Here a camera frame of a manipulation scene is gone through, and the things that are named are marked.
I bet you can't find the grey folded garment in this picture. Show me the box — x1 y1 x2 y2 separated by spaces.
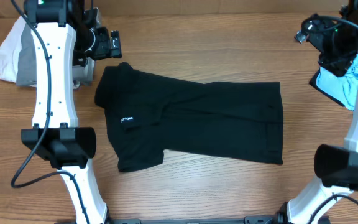
16 25 95 89

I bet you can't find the white folded garment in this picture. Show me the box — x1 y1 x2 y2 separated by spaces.
0 17 28 83

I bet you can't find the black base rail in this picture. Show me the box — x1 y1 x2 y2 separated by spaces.
107 216 273 224

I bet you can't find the black polo shirt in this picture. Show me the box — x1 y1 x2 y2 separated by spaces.
94 62 283 172

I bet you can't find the light blue shirt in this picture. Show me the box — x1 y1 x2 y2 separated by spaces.
309 54 358 111

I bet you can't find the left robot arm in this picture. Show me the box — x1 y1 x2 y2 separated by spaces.
19 0 122 223

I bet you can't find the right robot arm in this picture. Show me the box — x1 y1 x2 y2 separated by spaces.
266 1 358 223

